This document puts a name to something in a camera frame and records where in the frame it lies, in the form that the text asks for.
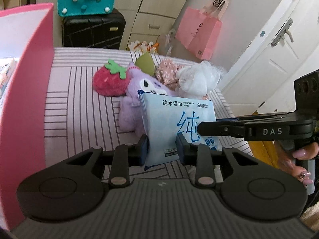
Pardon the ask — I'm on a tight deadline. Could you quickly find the light blue wet wipes packet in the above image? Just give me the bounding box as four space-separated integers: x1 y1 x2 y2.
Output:
138 89 217 171

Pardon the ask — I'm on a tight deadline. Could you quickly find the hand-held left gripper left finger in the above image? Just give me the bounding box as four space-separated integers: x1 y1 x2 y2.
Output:
65 134 149 189

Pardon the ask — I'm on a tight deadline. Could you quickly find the person's right hand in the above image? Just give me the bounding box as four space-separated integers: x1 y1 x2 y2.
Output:
274 141 319 189

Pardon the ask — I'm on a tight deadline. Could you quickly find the grey door handle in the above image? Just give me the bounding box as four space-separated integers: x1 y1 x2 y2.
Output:
271 18 293 47

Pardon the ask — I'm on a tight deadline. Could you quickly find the light wooden wardrobe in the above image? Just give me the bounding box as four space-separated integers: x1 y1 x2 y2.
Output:
120 0 198 51

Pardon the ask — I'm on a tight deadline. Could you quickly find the pink cardboard box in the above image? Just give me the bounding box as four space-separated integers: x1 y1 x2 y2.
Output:
0 3 54 231

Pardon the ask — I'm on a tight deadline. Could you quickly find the black suitcase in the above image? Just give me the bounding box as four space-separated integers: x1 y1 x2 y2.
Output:
61 8 126 50

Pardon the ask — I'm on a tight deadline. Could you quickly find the pink striped sheet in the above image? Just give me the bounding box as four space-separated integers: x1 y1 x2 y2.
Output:
43 47 254 180

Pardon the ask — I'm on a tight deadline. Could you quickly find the clear plastic bag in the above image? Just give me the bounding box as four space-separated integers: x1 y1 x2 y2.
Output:
157 28 180 57

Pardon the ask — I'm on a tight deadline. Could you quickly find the white door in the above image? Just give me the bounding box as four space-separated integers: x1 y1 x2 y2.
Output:
221 0 319 123

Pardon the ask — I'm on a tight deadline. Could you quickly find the white mesh bath pouf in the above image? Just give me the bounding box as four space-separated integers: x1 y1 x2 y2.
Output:
176 60 227 100

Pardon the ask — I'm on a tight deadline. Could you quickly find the pink floral cloth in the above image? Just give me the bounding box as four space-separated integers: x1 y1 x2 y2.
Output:
155 58 186 90

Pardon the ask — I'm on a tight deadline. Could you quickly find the olive green sponge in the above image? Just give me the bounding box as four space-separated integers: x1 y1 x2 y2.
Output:
135 52 156 76

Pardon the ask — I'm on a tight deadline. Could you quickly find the red strawberry plush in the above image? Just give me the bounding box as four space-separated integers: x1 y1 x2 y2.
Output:
93 59 131 97

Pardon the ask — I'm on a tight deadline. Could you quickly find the purple plush toy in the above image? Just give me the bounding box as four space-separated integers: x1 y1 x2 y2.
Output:
118 63 178 133

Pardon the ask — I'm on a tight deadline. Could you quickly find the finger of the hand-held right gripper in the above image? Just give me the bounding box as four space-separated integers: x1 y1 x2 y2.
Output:
197 120 247 138
216 114 252 122

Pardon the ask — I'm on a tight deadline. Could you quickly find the pink paper bag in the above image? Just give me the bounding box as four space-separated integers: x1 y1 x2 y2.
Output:
175 0 231 61

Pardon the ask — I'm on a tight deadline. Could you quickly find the white tissue pack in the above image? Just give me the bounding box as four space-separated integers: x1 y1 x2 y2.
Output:
0 58 17 100

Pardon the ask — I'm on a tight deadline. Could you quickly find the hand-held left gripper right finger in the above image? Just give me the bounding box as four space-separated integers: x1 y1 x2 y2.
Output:
175 134 255 188

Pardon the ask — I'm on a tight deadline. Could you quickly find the flower trimmed gift bag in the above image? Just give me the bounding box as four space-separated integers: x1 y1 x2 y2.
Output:
128 40 160 54

